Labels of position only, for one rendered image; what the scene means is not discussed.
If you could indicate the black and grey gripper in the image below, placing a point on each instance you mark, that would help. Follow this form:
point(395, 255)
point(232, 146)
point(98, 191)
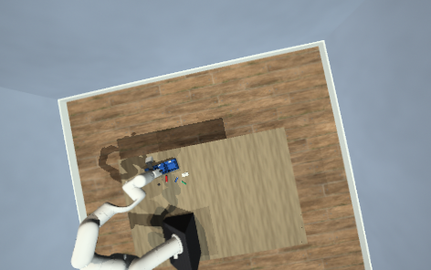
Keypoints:
point(157, 173)

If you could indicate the blue rack of bins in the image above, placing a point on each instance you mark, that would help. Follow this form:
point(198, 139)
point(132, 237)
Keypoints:
point(167, 166)

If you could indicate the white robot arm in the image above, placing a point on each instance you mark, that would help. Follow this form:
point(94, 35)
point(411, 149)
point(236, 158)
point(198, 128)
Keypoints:
point(84, 256)

